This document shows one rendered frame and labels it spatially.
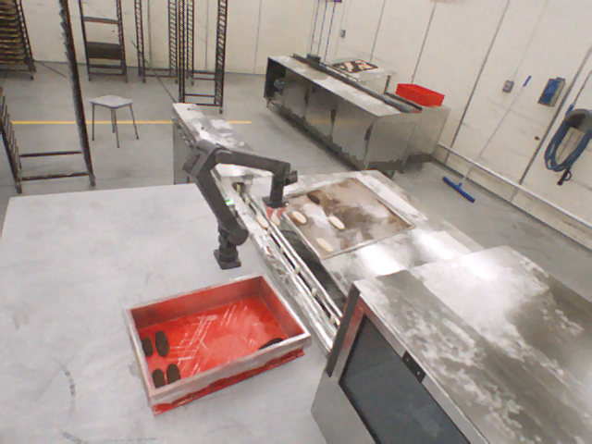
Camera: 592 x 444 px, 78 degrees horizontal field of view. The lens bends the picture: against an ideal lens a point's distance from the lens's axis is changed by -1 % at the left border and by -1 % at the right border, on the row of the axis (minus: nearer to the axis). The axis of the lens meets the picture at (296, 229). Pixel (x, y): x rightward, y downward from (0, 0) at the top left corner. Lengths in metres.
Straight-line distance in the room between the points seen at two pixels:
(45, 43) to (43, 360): 7.41
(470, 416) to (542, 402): 0.14
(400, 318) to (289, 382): 0.53
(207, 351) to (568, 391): 0.90
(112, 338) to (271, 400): 0.52
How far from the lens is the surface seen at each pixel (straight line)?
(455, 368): 0.71
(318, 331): 1.27
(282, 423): 1.11
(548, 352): 0.86
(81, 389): 1.21
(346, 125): 4.62
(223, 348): 1.23
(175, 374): 1.17
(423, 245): 1.67
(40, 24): 8.33
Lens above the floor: 1.79
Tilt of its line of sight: 33 degrees down
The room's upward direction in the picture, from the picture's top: 11 degrees clockwise
